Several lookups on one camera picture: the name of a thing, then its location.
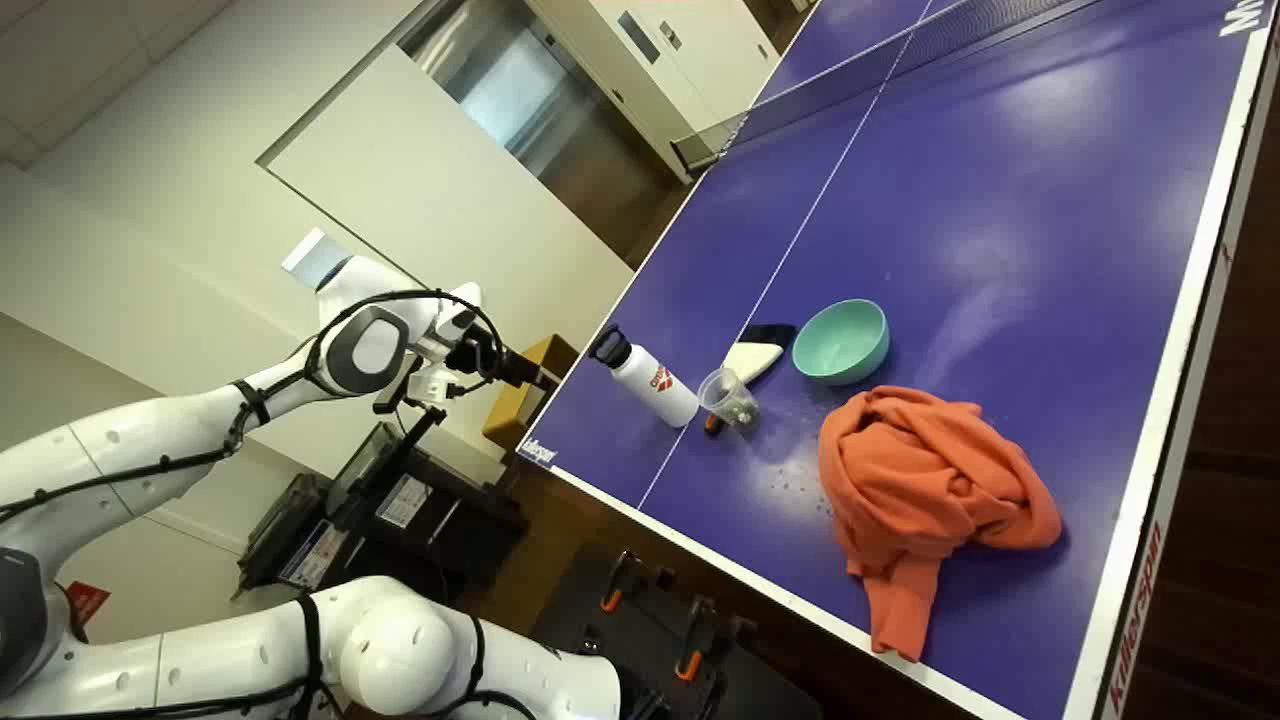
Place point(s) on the white cabinet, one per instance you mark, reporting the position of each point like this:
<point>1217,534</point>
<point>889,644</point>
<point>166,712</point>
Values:
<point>655,63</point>

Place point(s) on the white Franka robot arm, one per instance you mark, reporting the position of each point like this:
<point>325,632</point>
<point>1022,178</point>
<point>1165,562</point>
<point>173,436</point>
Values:
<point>134,454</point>

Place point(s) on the table tennis net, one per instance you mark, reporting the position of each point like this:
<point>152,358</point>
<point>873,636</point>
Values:
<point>800,95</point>

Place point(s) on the yellow wooden stool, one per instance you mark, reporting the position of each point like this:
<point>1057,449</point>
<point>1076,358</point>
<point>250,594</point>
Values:
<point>526,395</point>

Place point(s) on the black perforated mounting board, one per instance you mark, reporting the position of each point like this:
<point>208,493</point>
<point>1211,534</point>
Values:
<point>640,661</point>

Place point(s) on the orange cloth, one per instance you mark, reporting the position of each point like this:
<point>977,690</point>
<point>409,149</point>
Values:
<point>933,502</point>

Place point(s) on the white bottle red logo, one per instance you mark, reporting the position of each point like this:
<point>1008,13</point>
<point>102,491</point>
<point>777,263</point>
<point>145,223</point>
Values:
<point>662,387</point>

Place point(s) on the clear plastic cup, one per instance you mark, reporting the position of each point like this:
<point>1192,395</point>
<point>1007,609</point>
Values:
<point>731,399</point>

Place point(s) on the green bowl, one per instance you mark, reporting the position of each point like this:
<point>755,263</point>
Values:
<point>840,343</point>

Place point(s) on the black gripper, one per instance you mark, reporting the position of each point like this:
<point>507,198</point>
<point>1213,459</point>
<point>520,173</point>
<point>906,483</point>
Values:
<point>475,352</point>

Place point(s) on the black bottle lid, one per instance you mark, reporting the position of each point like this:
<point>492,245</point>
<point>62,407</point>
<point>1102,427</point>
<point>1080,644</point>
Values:
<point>610,350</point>

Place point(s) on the black equipment cart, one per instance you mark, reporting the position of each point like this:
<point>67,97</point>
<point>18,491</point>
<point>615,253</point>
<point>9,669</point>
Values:
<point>386,515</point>

